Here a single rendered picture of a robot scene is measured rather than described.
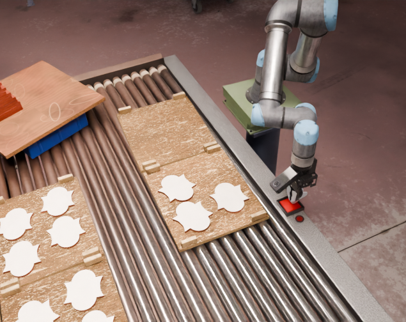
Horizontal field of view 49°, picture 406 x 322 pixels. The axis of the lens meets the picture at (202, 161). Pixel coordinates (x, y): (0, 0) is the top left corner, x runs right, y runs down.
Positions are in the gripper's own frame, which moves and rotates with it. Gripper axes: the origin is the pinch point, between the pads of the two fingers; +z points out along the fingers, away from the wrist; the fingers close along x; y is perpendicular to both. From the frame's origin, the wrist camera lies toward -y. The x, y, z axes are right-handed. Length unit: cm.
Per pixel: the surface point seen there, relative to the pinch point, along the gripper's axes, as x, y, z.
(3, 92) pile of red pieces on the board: 90, -85, -21
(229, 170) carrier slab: 25.5, -12.5, 0.8
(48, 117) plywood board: 80, -71, -10
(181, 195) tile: 20.8, -35.3, -0.3
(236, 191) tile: 13.1, -15.9, -0.3
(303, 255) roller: -20.6, -8.2, 2.4
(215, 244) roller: -3.1, -32.8, 2.4
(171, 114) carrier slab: 70, -20, 1
